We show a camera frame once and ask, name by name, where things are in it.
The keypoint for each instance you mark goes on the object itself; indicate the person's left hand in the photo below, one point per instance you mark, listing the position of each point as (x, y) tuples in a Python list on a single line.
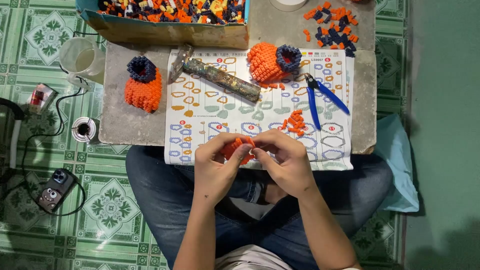
[(213, 168)]

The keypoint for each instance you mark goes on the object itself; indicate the person's right hand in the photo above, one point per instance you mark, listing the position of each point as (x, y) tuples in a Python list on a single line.
[(287, 165)]

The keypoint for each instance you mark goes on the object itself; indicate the small orange brick assembly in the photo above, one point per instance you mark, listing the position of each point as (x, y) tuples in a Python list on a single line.
[(234, 150)]

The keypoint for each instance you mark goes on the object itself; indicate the pile of loose orange bricks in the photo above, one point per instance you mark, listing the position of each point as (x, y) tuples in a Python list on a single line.
[(295, 122)]

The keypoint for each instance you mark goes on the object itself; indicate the printed instruction sheet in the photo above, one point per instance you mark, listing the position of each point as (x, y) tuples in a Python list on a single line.
[(258, 108)]

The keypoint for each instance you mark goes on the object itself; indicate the worn metal hammer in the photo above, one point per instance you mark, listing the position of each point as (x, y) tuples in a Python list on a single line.
[(213, 75)]

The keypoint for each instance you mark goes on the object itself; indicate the grey stone slab table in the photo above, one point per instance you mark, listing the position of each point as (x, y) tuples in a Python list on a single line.
[(131, 120)]

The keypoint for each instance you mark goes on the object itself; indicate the person's white shirt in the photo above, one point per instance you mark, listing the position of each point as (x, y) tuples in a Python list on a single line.
[(251, 258)]

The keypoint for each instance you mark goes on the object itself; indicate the orange and navy brick model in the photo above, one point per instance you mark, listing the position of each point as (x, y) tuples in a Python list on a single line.
[(143, 87), (270, 62)]

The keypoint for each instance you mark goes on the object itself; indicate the light blue plastic bag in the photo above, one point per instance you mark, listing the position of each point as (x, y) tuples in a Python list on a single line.
[(397, 168)]

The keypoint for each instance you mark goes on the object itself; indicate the open metal can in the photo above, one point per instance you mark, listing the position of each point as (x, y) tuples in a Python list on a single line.
[(84, 129)]

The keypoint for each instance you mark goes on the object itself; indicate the heap of orange navy bricks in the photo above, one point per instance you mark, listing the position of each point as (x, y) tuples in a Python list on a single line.
[(332, 28)]

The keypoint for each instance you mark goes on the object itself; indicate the cardboard box of mixed bricks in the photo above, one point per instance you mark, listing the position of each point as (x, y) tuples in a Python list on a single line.
[(168, 18)]

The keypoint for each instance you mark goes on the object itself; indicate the smartphone with cartoon case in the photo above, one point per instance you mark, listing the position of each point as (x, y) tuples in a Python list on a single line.
[(55, 190)]

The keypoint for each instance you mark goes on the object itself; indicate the white round container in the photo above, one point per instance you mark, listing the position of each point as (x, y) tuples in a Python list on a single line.
[(288, 3)]

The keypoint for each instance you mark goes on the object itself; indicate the clear plastic pitcher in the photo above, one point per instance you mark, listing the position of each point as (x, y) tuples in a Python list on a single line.
[(80, 60)]

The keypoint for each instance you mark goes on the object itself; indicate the small red white packet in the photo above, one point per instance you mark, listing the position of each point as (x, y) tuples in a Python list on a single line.
[(40, 97)]

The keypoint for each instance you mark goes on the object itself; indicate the black and white appliance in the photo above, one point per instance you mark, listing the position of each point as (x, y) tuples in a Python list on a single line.
[(10, 131)]

